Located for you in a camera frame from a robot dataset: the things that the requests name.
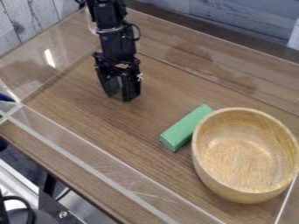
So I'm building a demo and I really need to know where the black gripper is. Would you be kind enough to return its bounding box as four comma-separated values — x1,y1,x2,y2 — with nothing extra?
93,24,143,102

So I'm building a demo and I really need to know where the green rectangular block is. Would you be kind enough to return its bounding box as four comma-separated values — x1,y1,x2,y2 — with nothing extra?
160,104,214,152

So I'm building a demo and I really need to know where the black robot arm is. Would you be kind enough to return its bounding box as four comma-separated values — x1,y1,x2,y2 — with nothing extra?
75,0,143,102

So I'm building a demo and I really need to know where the brown wooden bowl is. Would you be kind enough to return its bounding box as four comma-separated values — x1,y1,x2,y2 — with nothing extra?
191,108,299,204

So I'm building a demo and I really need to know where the blue object at left edge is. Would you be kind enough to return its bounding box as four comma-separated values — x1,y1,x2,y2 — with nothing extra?
0,93,15,102

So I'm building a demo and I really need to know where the black table leg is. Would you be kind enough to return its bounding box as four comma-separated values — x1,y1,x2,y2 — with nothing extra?
43,174,57,197

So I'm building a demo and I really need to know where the clear acrylic corner bracket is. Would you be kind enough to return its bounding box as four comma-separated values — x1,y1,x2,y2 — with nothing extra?
85,7,97,35

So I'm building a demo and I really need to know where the clear acrylic front wall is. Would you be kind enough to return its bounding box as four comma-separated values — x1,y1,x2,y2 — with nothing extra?
0,81,227,224

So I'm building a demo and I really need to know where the black metal mount plate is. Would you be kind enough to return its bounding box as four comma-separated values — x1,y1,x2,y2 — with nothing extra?
36,191,87,224

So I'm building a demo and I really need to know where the black cable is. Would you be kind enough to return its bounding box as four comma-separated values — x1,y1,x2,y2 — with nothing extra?
0,195,36,224

